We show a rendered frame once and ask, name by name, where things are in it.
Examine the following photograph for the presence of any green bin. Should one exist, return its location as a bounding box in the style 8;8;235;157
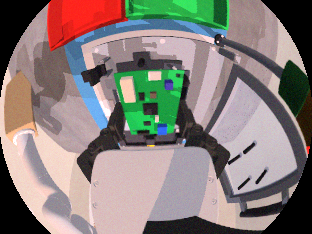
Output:
125;0;229;30

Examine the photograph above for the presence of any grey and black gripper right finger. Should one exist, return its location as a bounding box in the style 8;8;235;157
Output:
176;99;231;179

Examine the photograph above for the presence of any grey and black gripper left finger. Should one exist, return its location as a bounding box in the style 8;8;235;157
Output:
77;102;126;184

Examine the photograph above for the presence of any red bin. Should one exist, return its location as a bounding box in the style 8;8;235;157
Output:
47;0;128;51

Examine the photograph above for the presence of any green circuit board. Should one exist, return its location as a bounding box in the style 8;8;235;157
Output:
114;69;184;135

